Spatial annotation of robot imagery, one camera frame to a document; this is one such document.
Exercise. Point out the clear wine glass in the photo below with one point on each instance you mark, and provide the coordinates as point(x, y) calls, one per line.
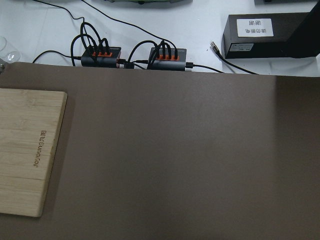
point(8, 52)

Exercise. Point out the black box with label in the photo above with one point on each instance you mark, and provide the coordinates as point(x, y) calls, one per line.
point(272, 35)

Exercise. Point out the bamboo cutting board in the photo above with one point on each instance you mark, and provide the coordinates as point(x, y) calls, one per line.
point(30, 123)

